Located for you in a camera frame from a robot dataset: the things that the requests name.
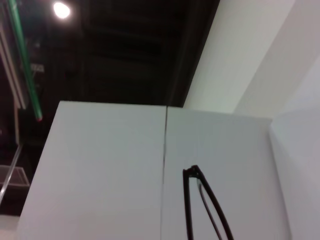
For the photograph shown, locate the black glasses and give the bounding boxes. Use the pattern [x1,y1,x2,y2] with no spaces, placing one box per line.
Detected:
[182,164,235,240]

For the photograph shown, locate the green ceiling pipe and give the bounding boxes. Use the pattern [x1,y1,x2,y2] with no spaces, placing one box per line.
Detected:
[7,0,44,122]

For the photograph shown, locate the round ceiling lamp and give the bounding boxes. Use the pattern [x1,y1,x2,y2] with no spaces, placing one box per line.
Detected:
[52,1,72,20]

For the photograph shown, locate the ceiling vent grille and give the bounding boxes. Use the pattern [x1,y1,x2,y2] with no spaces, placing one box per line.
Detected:
[0,164,32,187]

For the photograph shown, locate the slim metal pole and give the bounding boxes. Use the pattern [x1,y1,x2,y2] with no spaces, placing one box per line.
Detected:
[0,143,24,201]

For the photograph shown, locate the white ceiling rail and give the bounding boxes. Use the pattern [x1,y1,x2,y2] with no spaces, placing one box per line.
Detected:
[0,24,27,110]

